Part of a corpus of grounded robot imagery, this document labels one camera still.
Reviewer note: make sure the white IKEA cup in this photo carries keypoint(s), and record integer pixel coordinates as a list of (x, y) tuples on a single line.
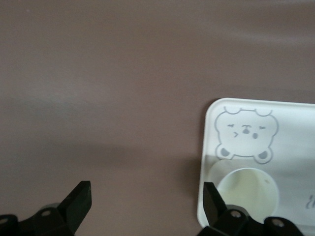
[(248, 191)]

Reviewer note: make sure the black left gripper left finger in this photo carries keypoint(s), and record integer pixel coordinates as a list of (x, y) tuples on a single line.
[(49, 221)]

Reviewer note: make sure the brown table cover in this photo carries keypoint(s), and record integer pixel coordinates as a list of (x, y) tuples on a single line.
[(98, 73)]

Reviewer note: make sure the cream bear print tray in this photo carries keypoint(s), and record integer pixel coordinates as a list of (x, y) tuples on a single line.
[(290, 137)]

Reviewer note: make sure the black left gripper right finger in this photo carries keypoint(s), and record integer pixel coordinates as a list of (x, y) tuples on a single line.
[(221, 221)]

